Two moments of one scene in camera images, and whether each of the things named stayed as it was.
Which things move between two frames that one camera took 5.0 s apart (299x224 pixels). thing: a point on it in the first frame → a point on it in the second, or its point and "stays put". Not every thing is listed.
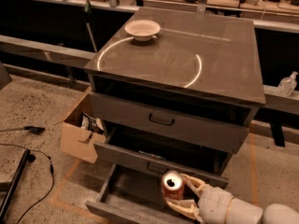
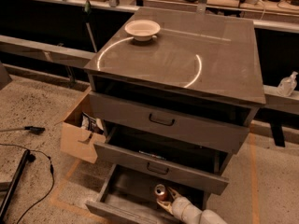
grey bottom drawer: [135, 196] stays put
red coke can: [173, 184] → [160, 192]
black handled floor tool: [33, 129] stays put
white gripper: [215, 203] → [181, 206]
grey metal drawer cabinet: [173, 91] stays put
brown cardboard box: [80, 134] stays put
